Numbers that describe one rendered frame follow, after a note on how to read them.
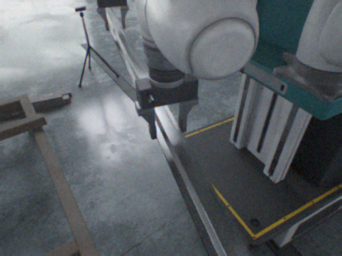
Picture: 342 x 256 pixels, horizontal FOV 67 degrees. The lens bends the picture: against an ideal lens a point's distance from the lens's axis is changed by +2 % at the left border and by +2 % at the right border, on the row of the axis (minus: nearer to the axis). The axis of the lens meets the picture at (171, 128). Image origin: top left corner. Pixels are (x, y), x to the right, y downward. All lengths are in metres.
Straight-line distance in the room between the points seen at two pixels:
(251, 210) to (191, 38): 1.01
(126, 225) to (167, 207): 0.24
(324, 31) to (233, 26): 0.46
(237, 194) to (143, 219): 0.57
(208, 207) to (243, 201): 0.76
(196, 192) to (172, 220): 1.03
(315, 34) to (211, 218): 0.50
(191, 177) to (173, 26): 0.31
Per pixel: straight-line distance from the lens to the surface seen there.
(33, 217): 1.71
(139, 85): 0.53
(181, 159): 0.54
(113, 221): 1.54
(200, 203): 0.48
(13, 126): 1.75
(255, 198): 1.25
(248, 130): 1.38
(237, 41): 0.28
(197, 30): 0.27
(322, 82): 0.76
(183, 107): 0.58
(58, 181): 1.40
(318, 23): 0.72
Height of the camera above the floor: 1.31
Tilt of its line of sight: 40 degrees down
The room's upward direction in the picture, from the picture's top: 1 degrees counter-clockwise
